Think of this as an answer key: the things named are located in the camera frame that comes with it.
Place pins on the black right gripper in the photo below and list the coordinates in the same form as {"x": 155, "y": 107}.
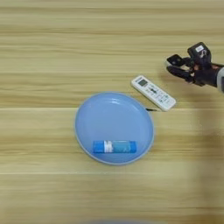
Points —
{"x": 205, "y": 74}

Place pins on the white remote control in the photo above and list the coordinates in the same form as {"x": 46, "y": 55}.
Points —
{"x": 153, "y": 93}

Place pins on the blue glue stick tube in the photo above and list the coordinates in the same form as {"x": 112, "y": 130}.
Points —
{"x": 116, "y": 146}

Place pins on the black box with white label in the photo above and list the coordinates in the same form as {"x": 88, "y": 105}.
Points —
{"x": 199, "y": 52}

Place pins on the thin black sliver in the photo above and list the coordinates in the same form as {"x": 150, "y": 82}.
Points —
{"x": 151, "y": 110}

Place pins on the round blue plate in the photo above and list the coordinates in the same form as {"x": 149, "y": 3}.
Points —
{"x": 113, "y": 122}

